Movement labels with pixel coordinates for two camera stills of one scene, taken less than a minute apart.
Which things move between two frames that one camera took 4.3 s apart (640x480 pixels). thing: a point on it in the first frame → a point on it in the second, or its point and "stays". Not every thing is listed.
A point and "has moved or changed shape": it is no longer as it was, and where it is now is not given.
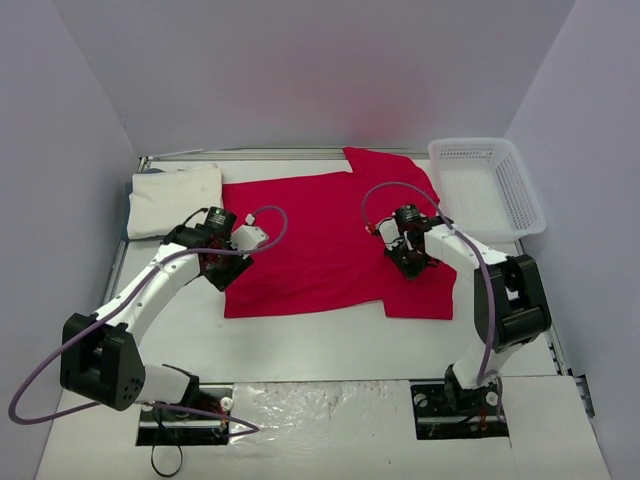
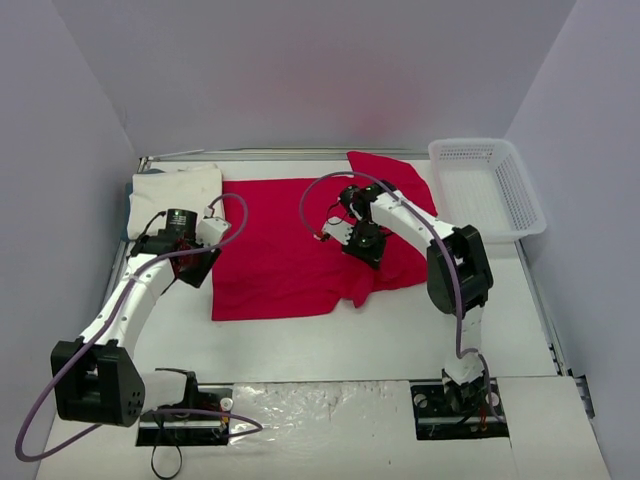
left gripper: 230,272 → 198,267
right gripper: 407,263 → 364,255
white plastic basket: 484,187 stays
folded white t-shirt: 162,200 stays
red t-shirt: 319,251 has moved or changed shape
